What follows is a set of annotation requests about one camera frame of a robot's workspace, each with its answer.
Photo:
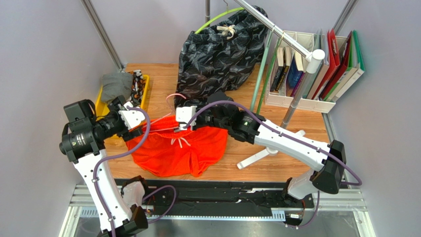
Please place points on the white book organizer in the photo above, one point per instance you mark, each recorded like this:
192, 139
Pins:
276, 90

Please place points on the black orange patterned cloth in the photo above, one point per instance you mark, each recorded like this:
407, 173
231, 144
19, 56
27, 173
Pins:
138, 87

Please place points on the green folder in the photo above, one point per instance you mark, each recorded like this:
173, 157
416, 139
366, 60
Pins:
347, 67

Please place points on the blue book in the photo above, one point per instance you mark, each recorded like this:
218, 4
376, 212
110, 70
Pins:
295, 72

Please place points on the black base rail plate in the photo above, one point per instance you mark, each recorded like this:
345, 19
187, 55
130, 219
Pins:
220, 198

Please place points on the light green hanger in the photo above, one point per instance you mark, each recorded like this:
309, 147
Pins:
260, 72

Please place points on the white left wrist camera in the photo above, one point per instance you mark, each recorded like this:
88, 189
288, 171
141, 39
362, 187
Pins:
131, 118

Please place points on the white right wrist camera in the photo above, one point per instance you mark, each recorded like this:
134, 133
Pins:
183, 115

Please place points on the dark green hanger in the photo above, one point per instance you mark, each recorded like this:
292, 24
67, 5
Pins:
270, 60

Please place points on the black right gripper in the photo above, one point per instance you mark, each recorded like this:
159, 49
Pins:
200, 119

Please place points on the orange mesh shorts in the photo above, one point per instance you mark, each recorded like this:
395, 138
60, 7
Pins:
168, 153

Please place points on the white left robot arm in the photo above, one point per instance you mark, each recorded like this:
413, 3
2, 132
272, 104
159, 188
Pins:
83, 142

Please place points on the silver clothes rack rail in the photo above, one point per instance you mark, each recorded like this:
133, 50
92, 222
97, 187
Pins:
313, 56

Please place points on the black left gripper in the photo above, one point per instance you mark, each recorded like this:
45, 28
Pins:
114, 106

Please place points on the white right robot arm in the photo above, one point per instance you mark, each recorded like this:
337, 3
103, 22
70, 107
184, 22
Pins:
326, 161

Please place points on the pink wire hanger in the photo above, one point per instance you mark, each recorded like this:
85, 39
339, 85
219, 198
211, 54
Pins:
172, 108

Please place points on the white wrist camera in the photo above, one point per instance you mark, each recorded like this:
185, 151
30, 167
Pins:
183, 115
131, 118

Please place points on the dark shark print shorts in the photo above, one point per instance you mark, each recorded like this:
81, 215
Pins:
220, 57

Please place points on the yellow plastic tray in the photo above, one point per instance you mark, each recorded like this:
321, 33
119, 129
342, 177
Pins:
104, 124

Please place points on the red folder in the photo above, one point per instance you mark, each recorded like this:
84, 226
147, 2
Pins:
336, 47

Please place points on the grey folded cloth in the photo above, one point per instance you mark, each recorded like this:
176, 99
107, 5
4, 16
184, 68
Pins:
116, 84

